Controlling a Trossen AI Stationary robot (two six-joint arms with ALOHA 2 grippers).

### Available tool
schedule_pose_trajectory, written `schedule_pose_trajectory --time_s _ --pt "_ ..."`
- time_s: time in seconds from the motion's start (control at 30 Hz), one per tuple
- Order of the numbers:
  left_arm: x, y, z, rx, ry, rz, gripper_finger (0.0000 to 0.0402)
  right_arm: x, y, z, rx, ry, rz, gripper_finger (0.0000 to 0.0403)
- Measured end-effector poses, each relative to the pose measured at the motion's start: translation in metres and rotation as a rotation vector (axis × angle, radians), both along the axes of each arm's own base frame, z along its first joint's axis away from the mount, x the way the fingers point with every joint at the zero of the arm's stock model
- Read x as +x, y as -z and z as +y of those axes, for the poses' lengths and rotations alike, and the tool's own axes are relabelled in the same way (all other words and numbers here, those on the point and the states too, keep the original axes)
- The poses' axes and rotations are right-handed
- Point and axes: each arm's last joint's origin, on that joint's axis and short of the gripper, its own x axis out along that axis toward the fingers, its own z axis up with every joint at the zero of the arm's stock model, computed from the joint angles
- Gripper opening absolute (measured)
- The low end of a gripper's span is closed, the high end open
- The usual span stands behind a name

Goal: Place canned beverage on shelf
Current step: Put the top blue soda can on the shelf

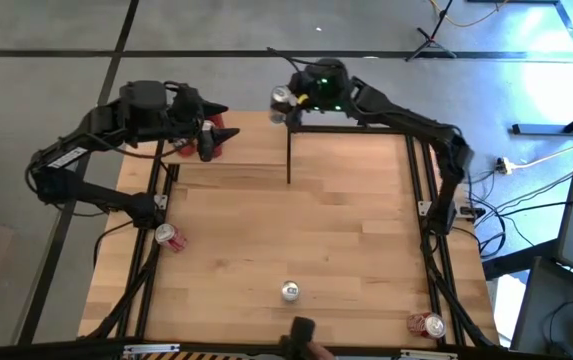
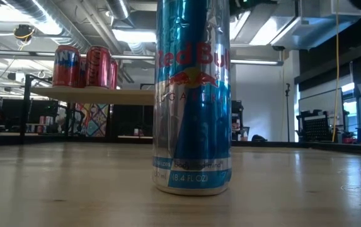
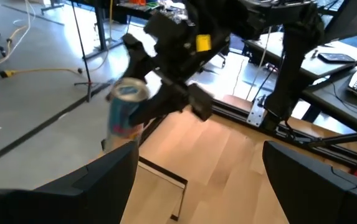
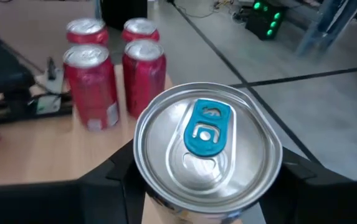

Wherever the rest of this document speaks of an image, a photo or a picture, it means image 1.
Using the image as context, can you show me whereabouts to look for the black power adapter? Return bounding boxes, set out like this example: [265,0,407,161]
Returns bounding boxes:
[458,203,487,221]

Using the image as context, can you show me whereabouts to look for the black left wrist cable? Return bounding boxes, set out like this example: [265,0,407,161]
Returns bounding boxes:
[85,130,202,161]

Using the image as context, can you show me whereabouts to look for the yellow cable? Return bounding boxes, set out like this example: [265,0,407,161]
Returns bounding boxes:
[428,0,510,29]

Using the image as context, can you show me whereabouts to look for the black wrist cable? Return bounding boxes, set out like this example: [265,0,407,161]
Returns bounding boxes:
[265,46,327,69]
[85,130,202,161]

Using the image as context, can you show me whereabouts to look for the white cable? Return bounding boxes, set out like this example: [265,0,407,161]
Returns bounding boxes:
[513,133,573,170]

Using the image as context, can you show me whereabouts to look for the blue silver Red Bull can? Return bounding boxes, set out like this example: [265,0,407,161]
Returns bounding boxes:
[268,83,296,125]
[280,279,301,303]

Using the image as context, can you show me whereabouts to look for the dark cabinet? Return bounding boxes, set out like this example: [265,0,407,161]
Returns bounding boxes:
[509,257,573,360]

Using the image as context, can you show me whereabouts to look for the white power strip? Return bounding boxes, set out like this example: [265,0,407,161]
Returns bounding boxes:
[494,156,516,176]

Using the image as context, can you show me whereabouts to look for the plain red soda can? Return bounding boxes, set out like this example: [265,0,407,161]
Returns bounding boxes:
[207,113,227,159]

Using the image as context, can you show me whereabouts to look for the black aluminium table frame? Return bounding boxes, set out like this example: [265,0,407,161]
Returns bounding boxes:
[78,124,500,360]

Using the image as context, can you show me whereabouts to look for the yellow black hazard tape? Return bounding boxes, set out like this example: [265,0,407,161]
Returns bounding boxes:
[138,351,252,360]

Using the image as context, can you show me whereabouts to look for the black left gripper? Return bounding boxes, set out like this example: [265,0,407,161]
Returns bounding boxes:
[165,82,241,162]

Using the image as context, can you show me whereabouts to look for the red can with white lettering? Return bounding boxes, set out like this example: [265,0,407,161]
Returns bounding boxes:
[154,222,189,253]
[175,139,200,159]

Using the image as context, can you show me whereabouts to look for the black base cable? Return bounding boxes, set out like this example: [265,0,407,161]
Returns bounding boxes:
[92,219,136,271]

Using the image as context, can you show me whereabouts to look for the black metal bar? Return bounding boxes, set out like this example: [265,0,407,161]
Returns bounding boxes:
[510,98,573,137]

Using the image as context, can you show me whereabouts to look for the black floor cable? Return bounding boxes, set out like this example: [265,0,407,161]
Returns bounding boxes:
[480,199,573,221]

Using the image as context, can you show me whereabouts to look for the black tripod stand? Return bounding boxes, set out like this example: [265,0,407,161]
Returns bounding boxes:
[404,0,458,63]

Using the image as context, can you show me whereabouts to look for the person's hand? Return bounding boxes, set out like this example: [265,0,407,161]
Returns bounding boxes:
[310,342,337,360]

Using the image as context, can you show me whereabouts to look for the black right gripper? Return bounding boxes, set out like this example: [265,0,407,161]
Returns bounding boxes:
[285,57,355,129]

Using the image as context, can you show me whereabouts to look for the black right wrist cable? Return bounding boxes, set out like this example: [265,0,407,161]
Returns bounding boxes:
[265,46,327,69]

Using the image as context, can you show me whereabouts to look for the red Coca-Cola can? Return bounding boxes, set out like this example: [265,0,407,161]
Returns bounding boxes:
[406,311,448,341]

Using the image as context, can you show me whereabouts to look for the black handheld object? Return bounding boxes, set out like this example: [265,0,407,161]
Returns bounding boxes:
[279,316,317,360]

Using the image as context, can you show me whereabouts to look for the silver metal plate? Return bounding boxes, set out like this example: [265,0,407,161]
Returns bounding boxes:
[122,342,181,356]
[399,348,460,360]

